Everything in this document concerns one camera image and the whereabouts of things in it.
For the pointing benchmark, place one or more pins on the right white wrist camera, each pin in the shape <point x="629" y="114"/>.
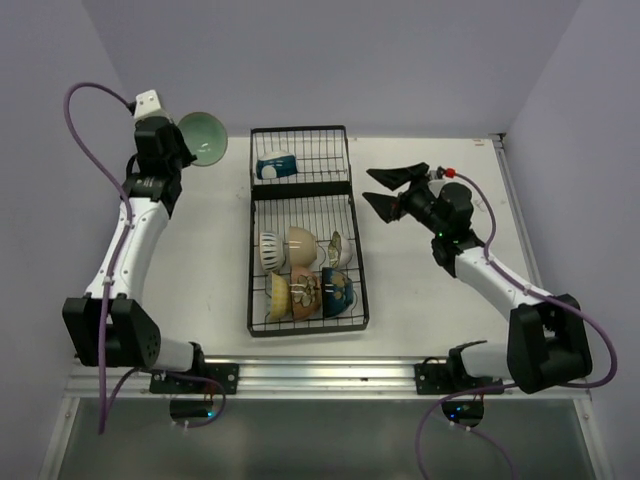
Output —
<point x="441" y="173"/>

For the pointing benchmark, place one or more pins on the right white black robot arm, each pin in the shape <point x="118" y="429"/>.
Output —
<point x="546" y="342"/>

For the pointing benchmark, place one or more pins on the white scalloped patterned bowl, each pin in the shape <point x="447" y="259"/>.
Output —
<point x="339" y="250"/>

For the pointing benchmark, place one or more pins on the yellow green patterned bowl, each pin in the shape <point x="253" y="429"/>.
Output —
<point x="279" y="301"/>

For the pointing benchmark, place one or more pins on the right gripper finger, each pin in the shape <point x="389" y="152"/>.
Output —
<point x="395" y="178"/>
<point x="387" y="207"/>

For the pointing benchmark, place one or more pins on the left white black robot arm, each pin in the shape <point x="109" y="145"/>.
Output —
<point x="108" y="325"/>

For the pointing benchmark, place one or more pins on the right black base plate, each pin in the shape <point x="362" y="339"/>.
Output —
<point x="433" y="376"/>

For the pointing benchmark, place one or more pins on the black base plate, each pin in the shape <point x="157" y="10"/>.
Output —
<point x="433" y="376"/>
<point x="210" y="379"/>

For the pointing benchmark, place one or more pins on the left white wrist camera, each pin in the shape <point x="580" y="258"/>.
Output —
<point x="148" y="104"/>

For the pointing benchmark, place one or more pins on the pink floral bowl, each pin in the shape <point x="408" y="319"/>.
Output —
<point x="305" y="292"/>

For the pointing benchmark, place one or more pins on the dark blue floral bowl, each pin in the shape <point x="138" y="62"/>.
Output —
<point x="337" y="292"/>

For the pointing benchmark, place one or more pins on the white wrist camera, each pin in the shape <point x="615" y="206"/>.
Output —
<point x="148" y="104"/>
<point x="441" y="173"/>

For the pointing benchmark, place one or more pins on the black wire dish rack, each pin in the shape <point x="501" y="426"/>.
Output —
<point x="318" y="198"/>

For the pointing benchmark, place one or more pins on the aluminium mounting rail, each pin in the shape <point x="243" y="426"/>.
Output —
<point x="349" y="378"/>

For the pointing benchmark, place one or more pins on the teal white dotted bowl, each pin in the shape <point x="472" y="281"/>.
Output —
<point x="276" y="164"/>

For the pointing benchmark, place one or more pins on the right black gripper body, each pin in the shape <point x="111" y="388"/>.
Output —
<point x="418" y="201"/>

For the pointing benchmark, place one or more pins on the mint green floral bowl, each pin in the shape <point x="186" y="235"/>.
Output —
<point x="205" y="136"/>

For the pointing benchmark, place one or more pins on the white bowl blue stripes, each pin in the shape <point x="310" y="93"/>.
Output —
<point x="271" y="251"/>

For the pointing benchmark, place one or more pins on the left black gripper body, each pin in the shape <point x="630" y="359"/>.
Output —
<point x="182" y="156"/>

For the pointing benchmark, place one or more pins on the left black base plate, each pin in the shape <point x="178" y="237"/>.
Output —
<point x="210" y="379"/>

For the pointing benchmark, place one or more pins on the beige plain bowl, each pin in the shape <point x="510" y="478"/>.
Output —
<point x="302" y="246"/>

